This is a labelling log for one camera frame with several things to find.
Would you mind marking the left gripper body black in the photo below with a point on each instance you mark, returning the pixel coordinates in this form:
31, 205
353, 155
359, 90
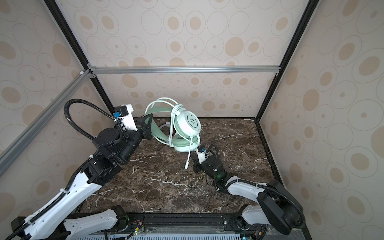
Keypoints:
132, 138

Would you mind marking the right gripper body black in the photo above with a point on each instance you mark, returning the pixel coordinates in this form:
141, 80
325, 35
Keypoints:
204, 169

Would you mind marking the green headphones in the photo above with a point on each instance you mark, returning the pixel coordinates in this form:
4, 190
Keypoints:
185, 127

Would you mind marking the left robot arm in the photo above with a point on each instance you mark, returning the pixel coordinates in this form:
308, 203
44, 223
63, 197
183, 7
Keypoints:
98, 170

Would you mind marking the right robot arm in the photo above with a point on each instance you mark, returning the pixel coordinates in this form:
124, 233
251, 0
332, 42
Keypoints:
275, 205

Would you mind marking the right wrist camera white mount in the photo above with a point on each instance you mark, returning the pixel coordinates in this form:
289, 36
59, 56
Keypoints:
201, 153

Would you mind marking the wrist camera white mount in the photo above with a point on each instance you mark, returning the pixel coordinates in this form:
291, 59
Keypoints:
201, 153
123, 115

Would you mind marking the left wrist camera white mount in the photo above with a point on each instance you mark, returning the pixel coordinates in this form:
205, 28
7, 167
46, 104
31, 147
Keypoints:
123, 115

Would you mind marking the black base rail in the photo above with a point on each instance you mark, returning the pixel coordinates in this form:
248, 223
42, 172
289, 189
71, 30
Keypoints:
167, 226

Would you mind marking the horizontal aluminium frame bar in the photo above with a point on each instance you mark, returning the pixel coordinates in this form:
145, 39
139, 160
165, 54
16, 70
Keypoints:
186, 70

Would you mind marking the left diagonal aluminium frame bar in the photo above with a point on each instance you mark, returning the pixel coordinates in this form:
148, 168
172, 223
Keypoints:
25, 138

